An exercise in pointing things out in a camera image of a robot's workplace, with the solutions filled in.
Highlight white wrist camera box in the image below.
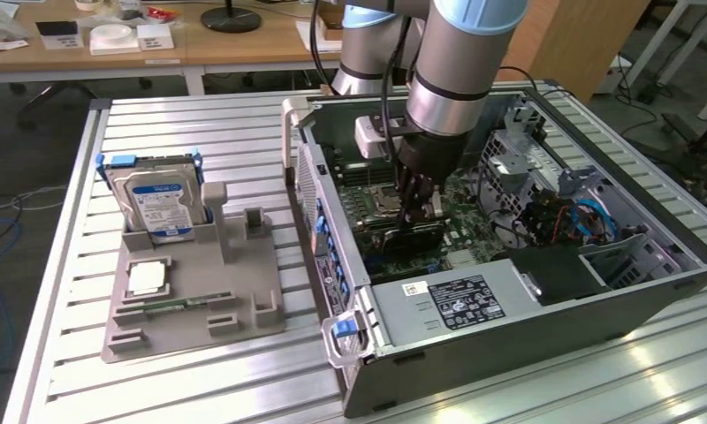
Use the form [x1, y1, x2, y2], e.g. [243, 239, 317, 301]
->
[353, 115, 403, 159]

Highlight graphics card with metal bracket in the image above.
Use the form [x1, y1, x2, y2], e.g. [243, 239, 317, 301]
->
[379, 218, 450, 256]

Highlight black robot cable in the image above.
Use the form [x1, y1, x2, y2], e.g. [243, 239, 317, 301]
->
[309, 0, 415, 165]

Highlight white stacked papers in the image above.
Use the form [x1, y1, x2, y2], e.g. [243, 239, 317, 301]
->
[297, 19, 345, 53]

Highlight white desk frame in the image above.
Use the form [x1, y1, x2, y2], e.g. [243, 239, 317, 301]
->
[622, 0, 707, 120]

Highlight brown cardboard box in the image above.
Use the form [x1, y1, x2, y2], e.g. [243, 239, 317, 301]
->
[318, 0, 349, 30]

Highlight green motherboard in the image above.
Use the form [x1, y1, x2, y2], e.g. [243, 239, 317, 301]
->
[329, 156, 518, 284]

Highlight green RAM stick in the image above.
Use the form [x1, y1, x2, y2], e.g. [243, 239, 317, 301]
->
[140, 296, 226, 311]

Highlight black plastic air duct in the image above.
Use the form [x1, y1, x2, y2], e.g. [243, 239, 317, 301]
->
[510, 242, 614, 308]

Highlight black chair base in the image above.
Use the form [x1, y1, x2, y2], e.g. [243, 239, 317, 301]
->
[8, 74, 155, 132]

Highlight red wire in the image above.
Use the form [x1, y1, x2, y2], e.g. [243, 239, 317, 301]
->
[552, 206, 574, 239]

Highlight black open PC case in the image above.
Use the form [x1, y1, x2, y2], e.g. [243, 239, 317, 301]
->
[279, 86, 707, 420]

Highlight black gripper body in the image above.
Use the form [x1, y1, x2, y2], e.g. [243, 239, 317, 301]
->
[395, 131, 469, 183]

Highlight white tape roll on box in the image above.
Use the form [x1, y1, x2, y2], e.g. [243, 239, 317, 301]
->
[88, 24, 142, 57]

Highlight silver metal drive cage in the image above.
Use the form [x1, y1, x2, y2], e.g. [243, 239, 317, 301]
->
[481, 105, 597, 213]

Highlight silver CPU chip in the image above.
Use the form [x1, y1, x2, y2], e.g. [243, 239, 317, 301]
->
[127, 263, 167, 294]

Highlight installed black RAM sticks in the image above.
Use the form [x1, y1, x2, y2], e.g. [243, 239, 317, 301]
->
[357, 216, 398, 236]

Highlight wooden desk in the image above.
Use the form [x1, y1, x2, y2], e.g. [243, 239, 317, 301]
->
[0, 0, 509, 85]

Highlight grey power supply unit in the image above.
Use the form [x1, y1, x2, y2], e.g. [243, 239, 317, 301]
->
[369, 258, 544, 348]

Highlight wooden cabinet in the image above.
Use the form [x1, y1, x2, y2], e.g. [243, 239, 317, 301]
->
[498, 0, 653, 101]

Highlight black round lamp base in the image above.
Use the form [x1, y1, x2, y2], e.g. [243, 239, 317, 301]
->
[199, 0, 263, 34]

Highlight grey parts rack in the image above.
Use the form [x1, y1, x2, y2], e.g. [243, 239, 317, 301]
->
[99, 180, 290, 365]

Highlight CPU socket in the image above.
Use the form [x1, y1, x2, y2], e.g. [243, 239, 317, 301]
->
[371, 183, 403, 217]

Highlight white box with black top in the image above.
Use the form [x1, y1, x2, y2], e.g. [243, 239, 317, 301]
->
[35, 20, 86, 50]

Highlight white labelled box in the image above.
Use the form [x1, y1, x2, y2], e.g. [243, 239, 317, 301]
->
[136, 24, 176, 52]

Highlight black cable behind case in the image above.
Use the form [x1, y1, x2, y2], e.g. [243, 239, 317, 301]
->
[494, 65, 573, 96]

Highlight hard disk in blue caddy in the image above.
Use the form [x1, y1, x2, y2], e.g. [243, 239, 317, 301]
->
[96, 149, 207, 245]

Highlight blue wire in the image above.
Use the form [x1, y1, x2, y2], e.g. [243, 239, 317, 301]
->
[569, 198, 621, 245]

